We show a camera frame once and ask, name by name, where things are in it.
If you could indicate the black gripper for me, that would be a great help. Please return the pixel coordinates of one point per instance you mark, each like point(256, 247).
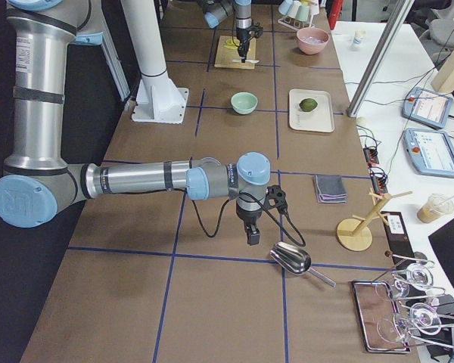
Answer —
point(248, 218)
point(243, 36)

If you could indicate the white plastic spoon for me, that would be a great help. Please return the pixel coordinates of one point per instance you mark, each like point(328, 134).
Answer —
point(245, 61)

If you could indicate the mint green bowl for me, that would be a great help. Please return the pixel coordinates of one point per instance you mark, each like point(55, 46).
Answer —
point(244, 102)

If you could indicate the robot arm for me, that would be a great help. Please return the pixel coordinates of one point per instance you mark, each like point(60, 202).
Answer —
point(215, 12)
point(92, 112)

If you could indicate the pink bowl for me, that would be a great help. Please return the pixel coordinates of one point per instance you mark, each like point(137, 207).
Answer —
point(312, 31)

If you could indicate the lower lemon slice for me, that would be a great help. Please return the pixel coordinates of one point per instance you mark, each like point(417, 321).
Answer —
point(230, 46)

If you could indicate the bamboo cutting board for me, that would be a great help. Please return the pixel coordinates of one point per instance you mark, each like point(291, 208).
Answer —
point(225, 56)

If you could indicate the shiny metal scoop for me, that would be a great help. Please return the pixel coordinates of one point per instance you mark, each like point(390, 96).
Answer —
point(296, 261)

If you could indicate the clear cup rack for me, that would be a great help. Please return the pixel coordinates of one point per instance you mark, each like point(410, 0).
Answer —
point(298, 22)

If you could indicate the blue cup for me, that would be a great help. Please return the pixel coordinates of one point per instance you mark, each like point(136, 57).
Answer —
point(285, 6)

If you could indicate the white cup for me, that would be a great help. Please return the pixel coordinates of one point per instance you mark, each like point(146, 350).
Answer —
point(293, 8)

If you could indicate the clear ice cubes pile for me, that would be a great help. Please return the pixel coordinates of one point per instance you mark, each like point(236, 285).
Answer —
point(312, 40)

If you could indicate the green cup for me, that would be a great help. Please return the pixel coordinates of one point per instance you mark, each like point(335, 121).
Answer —
point(302, 13)

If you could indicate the green avocado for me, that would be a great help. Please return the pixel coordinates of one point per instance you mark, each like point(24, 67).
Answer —
point(308, 105)

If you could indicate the cream rabbit tray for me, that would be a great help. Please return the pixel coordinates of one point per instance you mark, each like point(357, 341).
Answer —
point(319, 120)

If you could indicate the grey folded cloth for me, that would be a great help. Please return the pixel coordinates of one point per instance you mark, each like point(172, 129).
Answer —
point(330, 189)

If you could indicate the wooden stand with round base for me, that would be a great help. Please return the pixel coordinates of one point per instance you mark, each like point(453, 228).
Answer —
point(353, 233)

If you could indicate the paper cup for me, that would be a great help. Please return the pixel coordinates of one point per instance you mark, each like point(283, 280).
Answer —
point(358, 38)

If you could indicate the black power strip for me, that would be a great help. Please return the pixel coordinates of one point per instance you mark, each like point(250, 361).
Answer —
point(371, 155)

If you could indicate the black framed tray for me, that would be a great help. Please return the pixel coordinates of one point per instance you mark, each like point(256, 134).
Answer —
point(372, 304)

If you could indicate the upper clear glass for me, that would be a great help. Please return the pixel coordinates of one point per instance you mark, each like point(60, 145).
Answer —
point(418, 276)

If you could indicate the clear glass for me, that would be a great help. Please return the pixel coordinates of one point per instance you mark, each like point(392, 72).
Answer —
point(400, 328)
point(418, 276)

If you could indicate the far teach pendant tablet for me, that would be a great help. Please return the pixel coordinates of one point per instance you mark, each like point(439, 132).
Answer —
point(427, 107)

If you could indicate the teach pendant tablet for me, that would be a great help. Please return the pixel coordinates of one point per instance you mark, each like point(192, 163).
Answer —
point(427, 107)
point(431, 152)

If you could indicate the iced coffee cup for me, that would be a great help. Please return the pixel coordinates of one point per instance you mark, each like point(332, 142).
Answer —
point(437, 205)

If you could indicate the lower clear glass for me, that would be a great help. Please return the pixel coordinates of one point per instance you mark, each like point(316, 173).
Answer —
point(400, 328)

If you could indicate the near teach pendant tablet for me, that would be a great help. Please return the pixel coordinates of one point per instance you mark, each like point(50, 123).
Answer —
point(431, 152)

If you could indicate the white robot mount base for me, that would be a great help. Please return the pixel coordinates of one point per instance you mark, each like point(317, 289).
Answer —
point(158, 100)

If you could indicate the aluminium frame post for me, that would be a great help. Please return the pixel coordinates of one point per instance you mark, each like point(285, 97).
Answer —
point(392, 27)

